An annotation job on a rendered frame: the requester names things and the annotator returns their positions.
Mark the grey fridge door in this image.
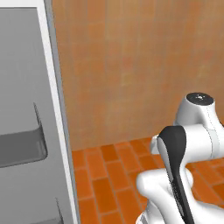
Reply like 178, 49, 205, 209
0, 0, 81, 224

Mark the grey fridge door shelf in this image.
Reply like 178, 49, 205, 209
29, 197, 65, 224
0, 102, 48, 169

